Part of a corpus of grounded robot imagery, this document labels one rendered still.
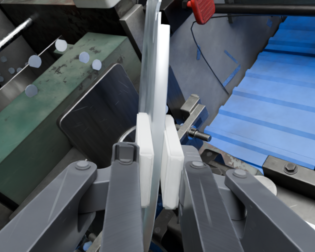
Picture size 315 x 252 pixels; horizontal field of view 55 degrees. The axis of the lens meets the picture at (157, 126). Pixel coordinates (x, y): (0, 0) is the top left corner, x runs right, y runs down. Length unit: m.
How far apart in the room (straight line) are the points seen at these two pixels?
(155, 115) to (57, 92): 0.48
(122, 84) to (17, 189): 0.28
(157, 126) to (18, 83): 0.78
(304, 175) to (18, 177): 0.48
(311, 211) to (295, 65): 2.13
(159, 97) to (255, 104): 2.16
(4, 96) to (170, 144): 0.80
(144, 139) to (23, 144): 0.45
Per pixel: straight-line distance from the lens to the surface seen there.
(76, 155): 0.62
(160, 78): 0.17
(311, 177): 0.49
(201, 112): 0.75
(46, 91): 0.67
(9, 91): 0.93
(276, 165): 0.50
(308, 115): 2.21
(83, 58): 0.61
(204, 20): 0.69
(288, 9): 1.29
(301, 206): 0.50
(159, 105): 0.17
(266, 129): 2.15
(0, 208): 0.63
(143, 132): 0.17
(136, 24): 0.70
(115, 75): 0.49
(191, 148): 0.17
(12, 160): 0.60
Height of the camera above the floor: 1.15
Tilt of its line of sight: 39 degrees down
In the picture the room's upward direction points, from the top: 110 degrees clockwise
